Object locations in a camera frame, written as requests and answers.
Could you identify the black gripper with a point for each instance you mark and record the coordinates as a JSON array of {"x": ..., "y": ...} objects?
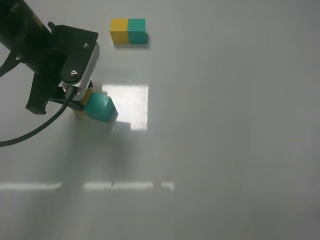
[{"x": 50, "y": 60}]

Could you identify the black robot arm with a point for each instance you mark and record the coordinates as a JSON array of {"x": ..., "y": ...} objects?
[{"x": 23, "y": 34}]

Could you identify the yellow template block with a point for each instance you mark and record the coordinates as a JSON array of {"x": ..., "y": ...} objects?
[{"x": 119, "y": 31}]

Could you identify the green template block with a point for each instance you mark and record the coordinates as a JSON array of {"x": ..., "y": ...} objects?
[{"x": 137, "y": 31}]

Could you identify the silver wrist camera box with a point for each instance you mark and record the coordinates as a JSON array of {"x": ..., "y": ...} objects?
[{"x": 79, "y": 65}]

